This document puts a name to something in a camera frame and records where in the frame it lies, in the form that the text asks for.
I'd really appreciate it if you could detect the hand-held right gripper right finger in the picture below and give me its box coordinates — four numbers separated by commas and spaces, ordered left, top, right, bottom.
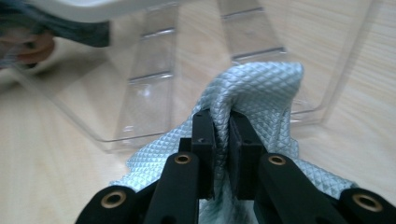
228, 110, 268, 202

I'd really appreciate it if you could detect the clear plastic divided organizer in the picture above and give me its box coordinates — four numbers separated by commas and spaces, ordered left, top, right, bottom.
12, 0, 375, 154

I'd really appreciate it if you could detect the light blue quilted cloth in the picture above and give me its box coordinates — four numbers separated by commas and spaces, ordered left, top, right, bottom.
110, 61, 359, 224

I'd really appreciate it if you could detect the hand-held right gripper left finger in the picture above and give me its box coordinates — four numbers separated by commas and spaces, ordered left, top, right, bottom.
191, 108, 217, 200

